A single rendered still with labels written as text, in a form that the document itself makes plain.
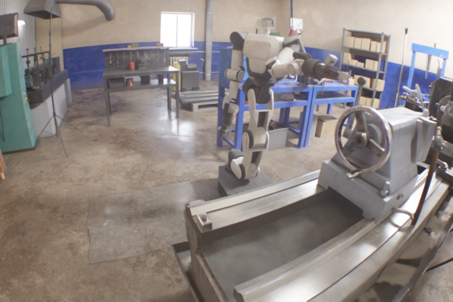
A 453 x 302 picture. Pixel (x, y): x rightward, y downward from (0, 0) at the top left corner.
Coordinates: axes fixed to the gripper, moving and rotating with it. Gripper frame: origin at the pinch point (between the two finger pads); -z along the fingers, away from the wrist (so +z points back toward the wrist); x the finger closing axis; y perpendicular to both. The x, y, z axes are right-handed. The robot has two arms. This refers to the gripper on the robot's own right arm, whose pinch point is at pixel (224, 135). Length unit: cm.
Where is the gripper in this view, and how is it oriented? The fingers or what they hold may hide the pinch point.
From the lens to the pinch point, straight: 191.9
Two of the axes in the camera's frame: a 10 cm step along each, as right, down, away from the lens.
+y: 8.1, 3.0, -5.1
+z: 1.8, -9.5, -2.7
